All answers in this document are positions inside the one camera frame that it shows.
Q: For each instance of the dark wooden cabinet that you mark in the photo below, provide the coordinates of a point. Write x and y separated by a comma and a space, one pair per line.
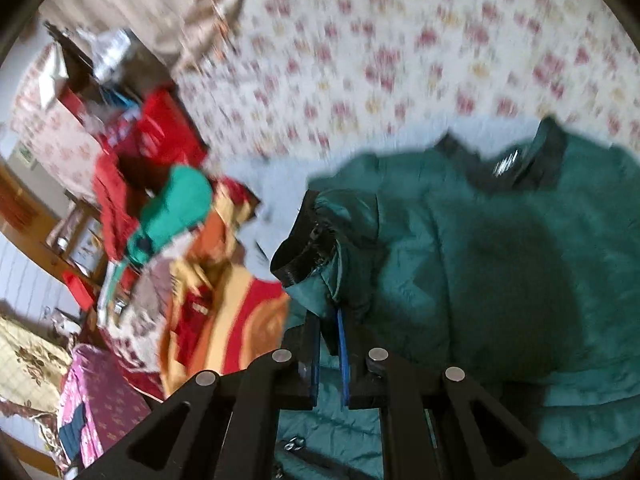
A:
82, 70

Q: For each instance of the orange red striped blanket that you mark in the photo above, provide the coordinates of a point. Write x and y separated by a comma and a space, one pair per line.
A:
220, 310

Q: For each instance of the yellow floral cloth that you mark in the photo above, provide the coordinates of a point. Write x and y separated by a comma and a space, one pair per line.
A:
27, 365

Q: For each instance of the green cloth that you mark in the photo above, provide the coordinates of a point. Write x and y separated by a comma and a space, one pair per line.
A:
172, 210

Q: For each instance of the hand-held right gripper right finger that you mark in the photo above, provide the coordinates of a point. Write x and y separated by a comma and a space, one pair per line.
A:
343, 360

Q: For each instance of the floral bed sheet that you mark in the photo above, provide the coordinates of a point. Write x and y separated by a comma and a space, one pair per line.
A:
380, 45

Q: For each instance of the pink patterned quilt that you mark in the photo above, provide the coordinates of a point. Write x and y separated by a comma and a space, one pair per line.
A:
97, 410

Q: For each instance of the green puffer jacket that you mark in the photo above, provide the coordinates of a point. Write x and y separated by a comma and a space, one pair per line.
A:
450, 260

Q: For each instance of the floral pillow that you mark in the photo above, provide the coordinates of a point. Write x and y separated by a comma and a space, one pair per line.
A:
52, 130

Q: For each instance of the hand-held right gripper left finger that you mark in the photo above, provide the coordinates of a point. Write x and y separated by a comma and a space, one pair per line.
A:
313, 360

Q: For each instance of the red cloth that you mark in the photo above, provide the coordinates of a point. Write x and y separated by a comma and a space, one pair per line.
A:
112, 200

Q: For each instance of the white plastic bag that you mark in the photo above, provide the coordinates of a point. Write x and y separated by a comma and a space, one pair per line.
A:
111, 50

